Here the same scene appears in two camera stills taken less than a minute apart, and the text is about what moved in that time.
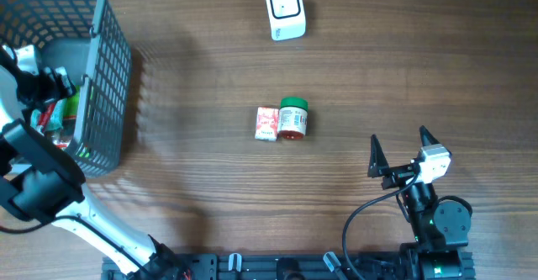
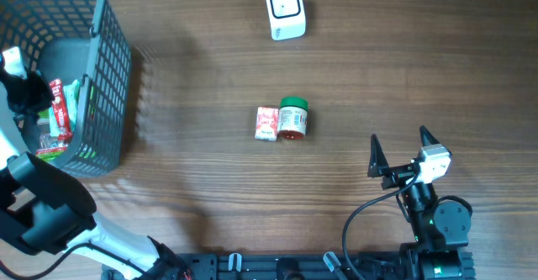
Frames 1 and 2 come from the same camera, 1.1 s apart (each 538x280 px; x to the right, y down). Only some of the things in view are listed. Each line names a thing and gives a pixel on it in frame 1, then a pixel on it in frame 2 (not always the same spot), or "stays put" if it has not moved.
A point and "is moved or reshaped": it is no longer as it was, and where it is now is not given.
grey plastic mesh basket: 76,27 stays put
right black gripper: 402,172 stays put
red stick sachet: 44,117 → 61,112
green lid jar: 292,118 stays put
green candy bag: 63,138 is moved or reshaped
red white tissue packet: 266,124 stays put
